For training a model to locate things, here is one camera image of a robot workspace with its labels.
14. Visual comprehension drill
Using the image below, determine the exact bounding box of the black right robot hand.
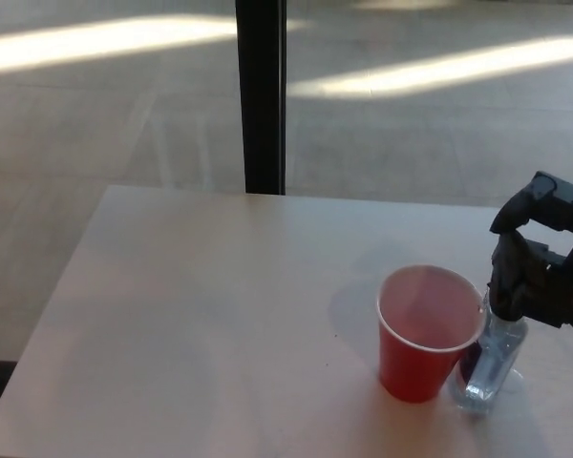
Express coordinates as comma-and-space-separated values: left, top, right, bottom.
487, 170, 573, 344

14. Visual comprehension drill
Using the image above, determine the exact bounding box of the clear soap bottle black pump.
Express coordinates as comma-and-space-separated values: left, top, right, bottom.
451, 284, 529, 414

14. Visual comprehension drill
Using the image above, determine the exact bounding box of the red plastic cup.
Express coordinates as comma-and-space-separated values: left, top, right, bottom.
375, 264, 486, 405

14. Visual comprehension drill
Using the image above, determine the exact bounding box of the black window frame post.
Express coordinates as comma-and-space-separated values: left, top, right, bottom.
234, 0, 287, 196

